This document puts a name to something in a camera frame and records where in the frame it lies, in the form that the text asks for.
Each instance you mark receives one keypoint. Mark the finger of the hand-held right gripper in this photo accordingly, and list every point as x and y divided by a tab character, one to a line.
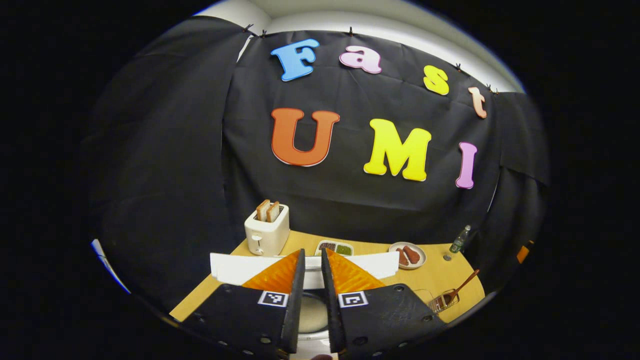
523	254

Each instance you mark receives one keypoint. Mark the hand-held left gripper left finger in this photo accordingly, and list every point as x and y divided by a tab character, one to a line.
292	310

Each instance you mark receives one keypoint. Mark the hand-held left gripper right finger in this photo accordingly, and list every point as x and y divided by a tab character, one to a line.
334	315

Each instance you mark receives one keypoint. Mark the wooden spoon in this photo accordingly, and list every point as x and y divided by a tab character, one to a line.
465	285

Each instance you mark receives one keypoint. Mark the white rice cooker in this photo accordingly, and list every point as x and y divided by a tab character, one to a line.
230	267

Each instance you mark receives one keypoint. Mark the clear bottle with green label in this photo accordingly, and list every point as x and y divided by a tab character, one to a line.
459	241

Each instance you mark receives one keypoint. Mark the white divided condiment tray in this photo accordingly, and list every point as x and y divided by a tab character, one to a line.
334	248

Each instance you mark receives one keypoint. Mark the white toaster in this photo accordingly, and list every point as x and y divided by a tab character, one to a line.
267	237

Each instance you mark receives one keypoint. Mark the brown meat piece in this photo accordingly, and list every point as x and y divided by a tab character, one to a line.
412	254
402	258

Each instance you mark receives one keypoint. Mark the toast slice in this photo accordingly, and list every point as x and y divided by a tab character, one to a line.
262	211
273	212

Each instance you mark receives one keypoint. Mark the white plate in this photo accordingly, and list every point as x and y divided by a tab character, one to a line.
420	262

